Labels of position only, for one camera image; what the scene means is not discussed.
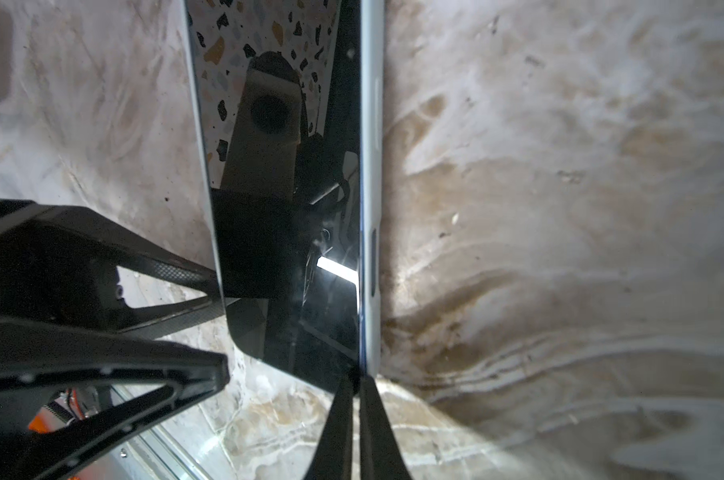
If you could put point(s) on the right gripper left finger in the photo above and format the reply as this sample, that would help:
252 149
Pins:
333 456

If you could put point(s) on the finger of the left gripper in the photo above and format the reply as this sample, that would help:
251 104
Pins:
59 265
40 360

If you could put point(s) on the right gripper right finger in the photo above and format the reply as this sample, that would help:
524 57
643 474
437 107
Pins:
380 456

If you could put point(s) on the black phone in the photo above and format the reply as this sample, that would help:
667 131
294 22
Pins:
284 198

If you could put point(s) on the light blue phone case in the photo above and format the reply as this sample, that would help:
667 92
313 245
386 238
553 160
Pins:
371 180

